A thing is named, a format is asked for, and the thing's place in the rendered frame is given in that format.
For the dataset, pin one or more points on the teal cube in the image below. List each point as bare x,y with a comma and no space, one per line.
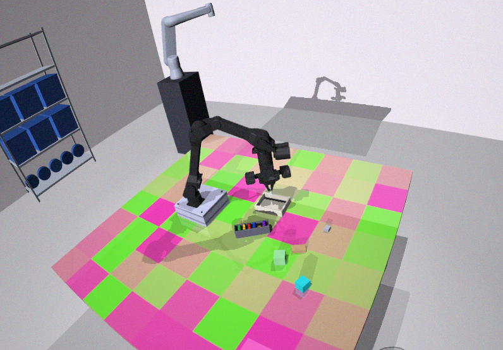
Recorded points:
302,284

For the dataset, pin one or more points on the green cube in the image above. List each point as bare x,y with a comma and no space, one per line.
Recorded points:
279,257

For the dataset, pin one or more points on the tan flat block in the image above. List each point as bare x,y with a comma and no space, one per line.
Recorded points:
298,248

